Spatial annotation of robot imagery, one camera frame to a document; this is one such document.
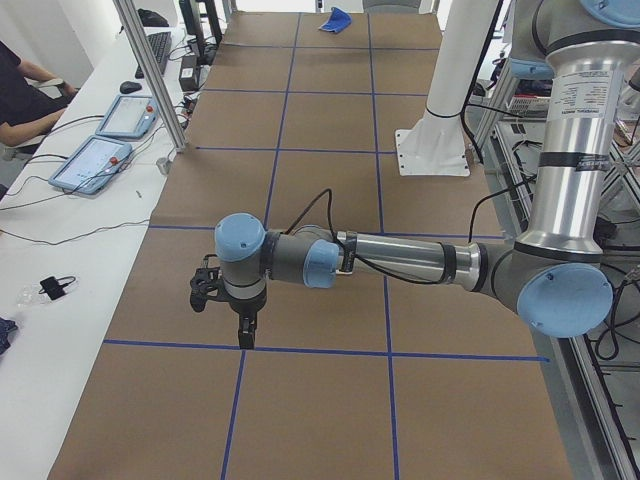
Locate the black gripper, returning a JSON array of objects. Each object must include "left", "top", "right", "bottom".
[{"left": 230, "top": 297, "right": 266, "bottom": 349}]

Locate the blue towel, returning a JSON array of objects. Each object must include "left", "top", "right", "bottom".
[{"left": 319, "top": 7, "right": 352, "bottom": 34}]

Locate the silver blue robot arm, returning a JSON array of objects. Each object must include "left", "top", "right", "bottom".
[{"left": 190, "top": 1, "right": 639, "bottom": 349}]

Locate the small black device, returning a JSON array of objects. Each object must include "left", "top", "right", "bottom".
[{"left": 39, "top": 275, "right": 77, "bottom": 301}]

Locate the lower teach pendant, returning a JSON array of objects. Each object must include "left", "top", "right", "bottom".
[{"left": 48, "top": 135, "right": 133, "bottom": 195}]

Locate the teach pendant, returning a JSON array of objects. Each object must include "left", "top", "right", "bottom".
[
  {"left": 48, "top": 135, "right": 133, "bottom": 195},
  {"left": 96, "top": 94, "right": 157, "bottom": 140}
]

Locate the upper teach pendant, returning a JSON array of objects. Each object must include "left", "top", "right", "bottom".
[{"left": 96, "top": 94, "right": 157, "bottom": 140}]

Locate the black power adapter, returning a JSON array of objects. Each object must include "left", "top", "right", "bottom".
[{"left": 179, "top": 54, "right": 201, "bottom": 92}]

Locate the black computer mouse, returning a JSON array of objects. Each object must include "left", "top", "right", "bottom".
[{"left": 119, "top": 81, "right": 142, "bottom": 94}]

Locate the black keyboard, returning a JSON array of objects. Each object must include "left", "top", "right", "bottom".
[{"left": 146, "top": 31, "right": 172, "bottom": 75}]

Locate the seated person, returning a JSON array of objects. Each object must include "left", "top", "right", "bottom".
[{"left": 1, "top": 43, "right": 79, "bottom": 147}]

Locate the black monitor stand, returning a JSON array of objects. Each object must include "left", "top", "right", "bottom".
[{"left": 178, "top": 0, "right": 223, "bottom": 66}]

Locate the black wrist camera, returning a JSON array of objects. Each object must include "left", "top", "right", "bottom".
[{"left": 189, "top": 254, "right": 225, "bottom": 313}]

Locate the white pedestal column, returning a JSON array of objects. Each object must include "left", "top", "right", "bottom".
[{"left": 395, "top": 0, "right": 502, "bottom": 177}]

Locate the aluminium frame post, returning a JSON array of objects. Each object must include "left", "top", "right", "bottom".
[{"left": 113, "top": 0, "right": 186, "bottom": 153}]

